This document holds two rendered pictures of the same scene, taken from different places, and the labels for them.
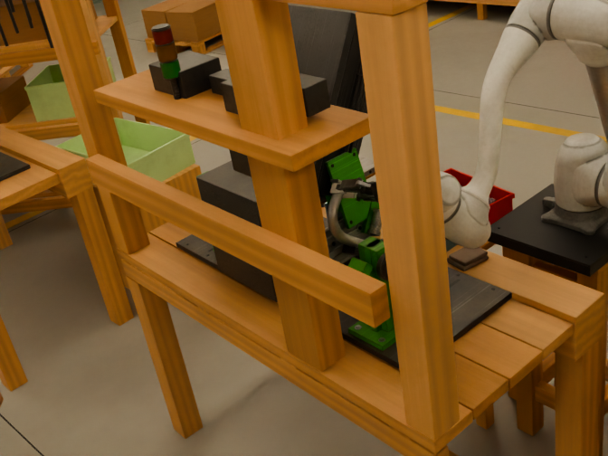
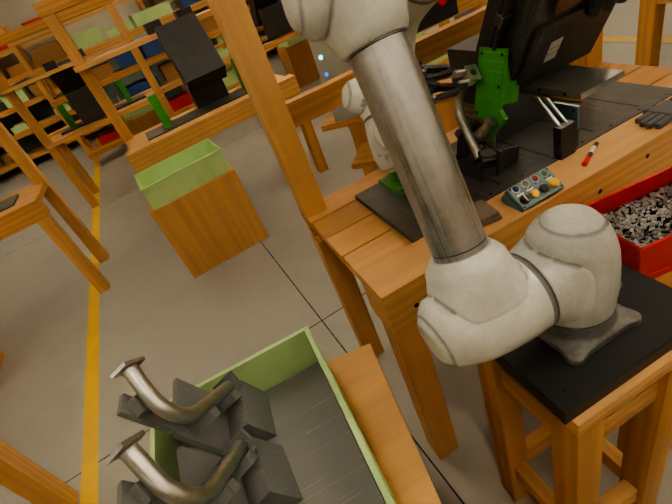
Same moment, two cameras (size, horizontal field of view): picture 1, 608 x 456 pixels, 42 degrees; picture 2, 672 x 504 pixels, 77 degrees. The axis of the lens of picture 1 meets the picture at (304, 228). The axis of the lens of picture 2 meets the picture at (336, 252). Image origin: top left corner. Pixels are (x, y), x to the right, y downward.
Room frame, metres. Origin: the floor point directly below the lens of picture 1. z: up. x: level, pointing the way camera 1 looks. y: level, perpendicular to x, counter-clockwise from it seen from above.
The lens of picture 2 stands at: (2.01, -1.56, 1.67)
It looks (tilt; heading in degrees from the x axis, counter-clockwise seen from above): 34 degrees down; 115
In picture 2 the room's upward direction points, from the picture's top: 22 degrees counter-clockwise
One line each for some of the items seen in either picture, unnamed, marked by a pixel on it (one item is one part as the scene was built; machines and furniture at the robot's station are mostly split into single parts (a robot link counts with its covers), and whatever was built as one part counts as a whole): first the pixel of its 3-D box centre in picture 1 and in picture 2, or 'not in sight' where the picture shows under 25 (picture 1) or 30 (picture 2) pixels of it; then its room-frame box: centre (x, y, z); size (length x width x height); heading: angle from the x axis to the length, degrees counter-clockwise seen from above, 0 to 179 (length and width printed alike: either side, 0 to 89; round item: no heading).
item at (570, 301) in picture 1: (388, 246); (575, 186); (2.28, -0.27, 0.82); 1.50 x 0.14 x 0.15; 36
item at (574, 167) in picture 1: (584, 169); (567, 262); (2.14, -0.88, 1.06); 0.18 x 0.16 x 0.22; 33
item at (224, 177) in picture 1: (260, 226); (502, 81); (2.12, 0.13, 1.07); 0.30 x 0.18 x 0.34; 36
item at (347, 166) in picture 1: (344, 185); (498, 80); (2.10, -0.14, 1.17); 0.13 x 0.12 x 0.20; 36
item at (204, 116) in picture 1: (217, 108); not in sight; (1.96, 0.17, 1.52); 0.90 x 0.25 x 0.04; 36
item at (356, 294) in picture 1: (207, 222); (433, 45); (1.90, 0.25, 1.23); 1.30 x 0.05 x 0.09; 36
